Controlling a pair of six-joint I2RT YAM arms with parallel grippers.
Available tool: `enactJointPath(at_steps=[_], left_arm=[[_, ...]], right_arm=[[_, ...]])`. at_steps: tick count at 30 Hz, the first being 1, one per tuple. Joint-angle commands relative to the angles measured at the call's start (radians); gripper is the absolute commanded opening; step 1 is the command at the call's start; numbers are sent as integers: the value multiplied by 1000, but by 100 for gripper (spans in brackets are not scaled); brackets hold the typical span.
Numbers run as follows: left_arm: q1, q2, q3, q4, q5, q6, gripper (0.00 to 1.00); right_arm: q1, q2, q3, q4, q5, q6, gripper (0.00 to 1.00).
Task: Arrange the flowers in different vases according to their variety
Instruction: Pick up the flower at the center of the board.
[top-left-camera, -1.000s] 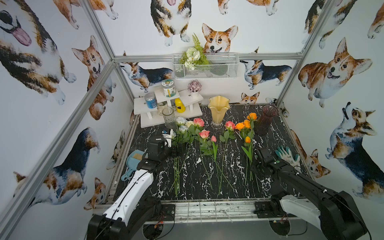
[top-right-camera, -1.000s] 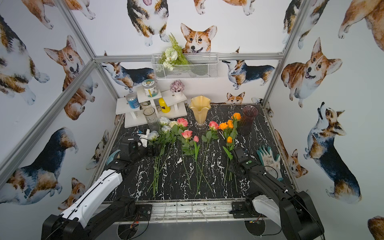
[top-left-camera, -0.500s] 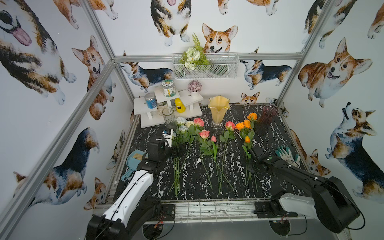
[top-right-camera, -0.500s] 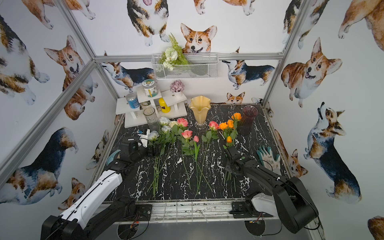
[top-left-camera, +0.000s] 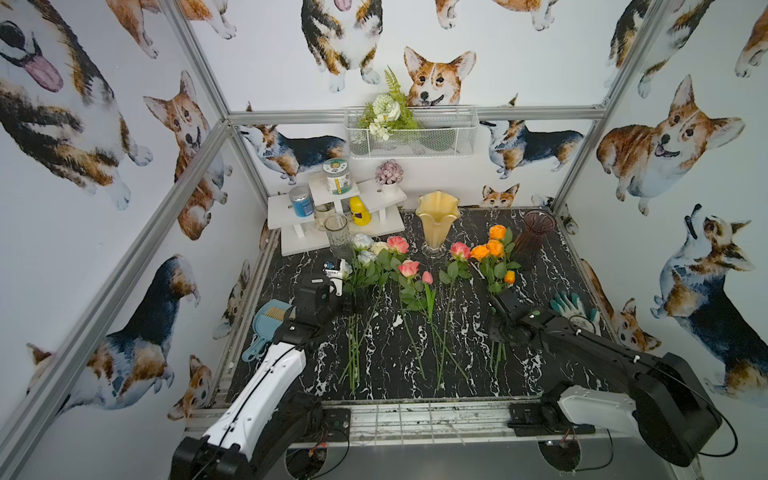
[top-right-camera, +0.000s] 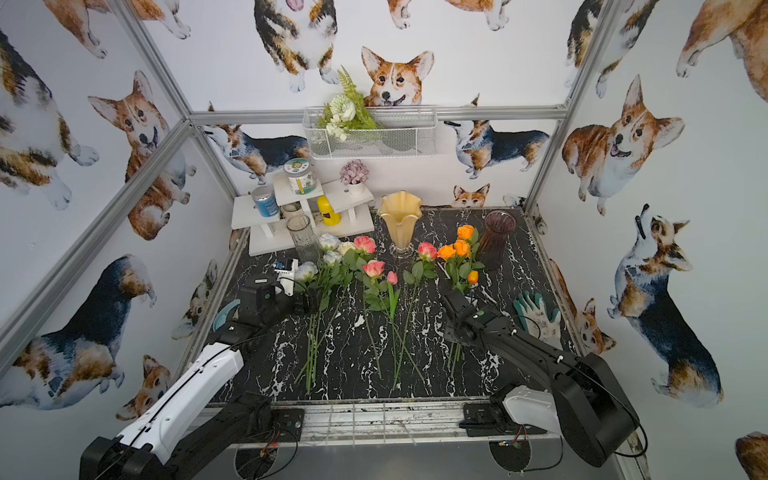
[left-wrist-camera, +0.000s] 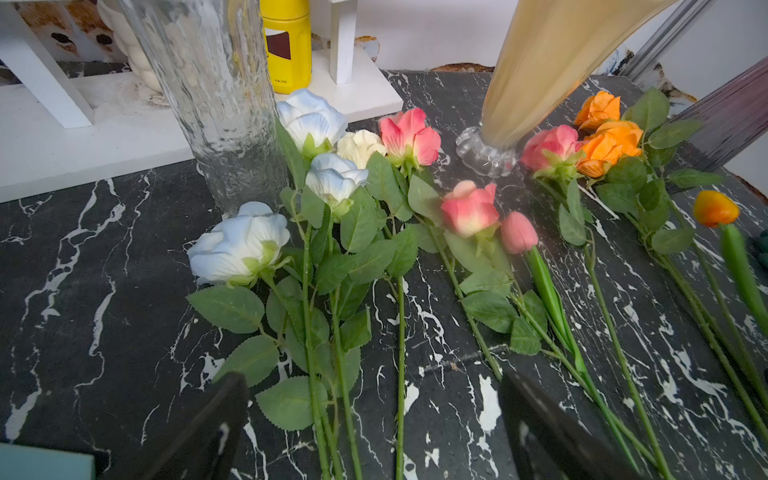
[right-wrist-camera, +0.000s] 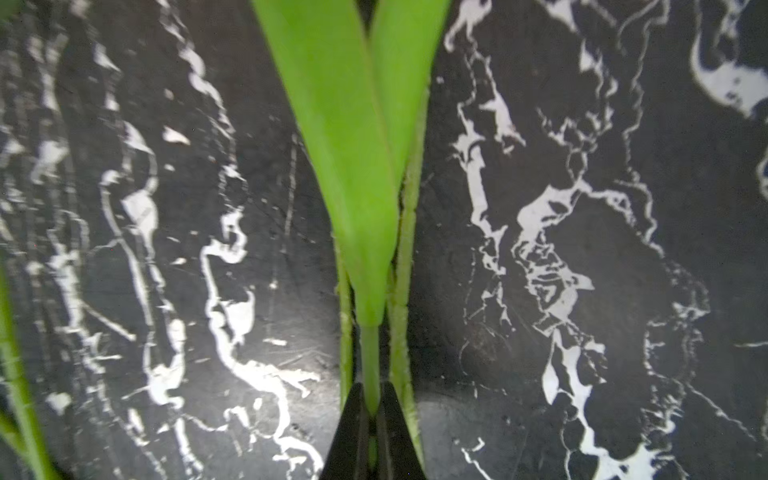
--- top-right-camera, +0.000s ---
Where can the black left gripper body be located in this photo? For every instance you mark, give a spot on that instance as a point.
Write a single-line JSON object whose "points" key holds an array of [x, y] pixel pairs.
{"points": [[287, 298]]}

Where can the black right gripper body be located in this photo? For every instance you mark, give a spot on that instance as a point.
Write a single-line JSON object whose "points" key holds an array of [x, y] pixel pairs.
{"points": [[456, 325]]}

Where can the pink rose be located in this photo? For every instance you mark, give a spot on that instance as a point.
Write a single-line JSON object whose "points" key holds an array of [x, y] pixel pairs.
{"points": [[400, 314], [426, 251], [365, 245]]}

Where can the orange rose top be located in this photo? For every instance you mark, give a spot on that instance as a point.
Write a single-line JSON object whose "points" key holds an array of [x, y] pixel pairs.
{"points": [[465, 232]]}

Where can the orange rose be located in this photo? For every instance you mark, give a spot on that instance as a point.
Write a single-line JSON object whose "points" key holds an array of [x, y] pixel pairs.
{"points": [[446, 252], [465, 269], [465, 232]]}

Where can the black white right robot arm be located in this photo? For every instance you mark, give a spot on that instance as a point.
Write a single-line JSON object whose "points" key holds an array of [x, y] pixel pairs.
{"points": [[578, 398]]}

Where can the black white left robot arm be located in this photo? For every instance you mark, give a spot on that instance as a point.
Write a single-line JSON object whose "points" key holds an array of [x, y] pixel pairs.
{"points": [[162, 443]]}

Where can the teal dustpan with brush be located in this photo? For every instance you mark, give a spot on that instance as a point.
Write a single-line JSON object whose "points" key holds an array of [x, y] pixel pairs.
{"points": [[227, 313]]}

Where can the green white gardening glove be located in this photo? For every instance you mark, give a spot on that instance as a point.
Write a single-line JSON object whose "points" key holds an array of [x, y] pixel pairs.
{"points": [[537, 320]]}

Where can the clear glass cylinder vase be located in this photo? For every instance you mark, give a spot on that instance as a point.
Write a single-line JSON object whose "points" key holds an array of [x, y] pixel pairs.
{"points": [[303, 237]]}

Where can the orange rose left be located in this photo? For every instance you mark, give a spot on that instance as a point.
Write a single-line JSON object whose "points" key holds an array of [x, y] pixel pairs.
{"points": [[446, 252]]}

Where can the orange rose middle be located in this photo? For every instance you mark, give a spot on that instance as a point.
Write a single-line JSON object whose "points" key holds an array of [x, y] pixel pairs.
{"points": [[465, 269]]}

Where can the small pink tulip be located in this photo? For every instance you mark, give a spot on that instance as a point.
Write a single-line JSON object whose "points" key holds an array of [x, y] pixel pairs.
{"points": [[398, 345]]}

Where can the white tiered display shelf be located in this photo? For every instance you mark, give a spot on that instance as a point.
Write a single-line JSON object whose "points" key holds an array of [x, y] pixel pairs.
{"points": [[270, 234]]}

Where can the small clear glass jar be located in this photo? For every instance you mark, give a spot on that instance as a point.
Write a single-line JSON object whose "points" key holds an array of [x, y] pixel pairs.
{"points": [[291, 210]]}

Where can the dark purple ribbed vase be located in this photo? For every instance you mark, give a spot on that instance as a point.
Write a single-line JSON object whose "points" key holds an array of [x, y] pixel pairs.
{"points": [[499, 224]]}

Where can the blue tin can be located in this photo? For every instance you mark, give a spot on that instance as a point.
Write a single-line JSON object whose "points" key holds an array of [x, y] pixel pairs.
{"points": [[265, 202]]}

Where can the white green lidded jar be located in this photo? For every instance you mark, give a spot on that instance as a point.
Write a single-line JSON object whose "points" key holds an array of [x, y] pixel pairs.
{"points": [[300, 176]]}

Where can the yellow fluted glass vase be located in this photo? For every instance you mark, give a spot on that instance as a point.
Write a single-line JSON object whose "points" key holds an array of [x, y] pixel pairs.
{"points": [[400, 212]]}

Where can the pink succulent in white pot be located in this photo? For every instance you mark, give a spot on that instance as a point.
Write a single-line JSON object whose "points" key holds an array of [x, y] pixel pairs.
{"points": [[353, 176]]}

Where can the green white artificial bouquet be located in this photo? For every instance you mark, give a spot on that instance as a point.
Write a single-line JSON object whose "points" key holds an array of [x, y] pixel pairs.
{"points": [[346, 112]]}

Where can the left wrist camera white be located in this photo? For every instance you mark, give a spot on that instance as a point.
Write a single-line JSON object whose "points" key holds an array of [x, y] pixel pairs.
{"points": [[285, 272]]}

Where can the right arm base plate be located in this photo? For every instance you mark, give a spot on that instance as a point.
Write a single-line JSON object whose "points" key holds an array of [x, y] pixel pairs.
{"points": [[488, 419]]}

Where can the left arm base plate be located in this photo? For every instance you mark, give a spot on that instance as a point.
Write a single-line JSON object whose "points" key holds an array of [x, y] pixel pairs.
{"points": [[285, 425]]}

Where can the white wire mesh basket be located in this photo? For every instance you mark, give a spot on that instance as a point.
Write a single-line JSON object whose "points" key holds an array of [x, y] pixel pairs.
{"points": [[402, 132]]}

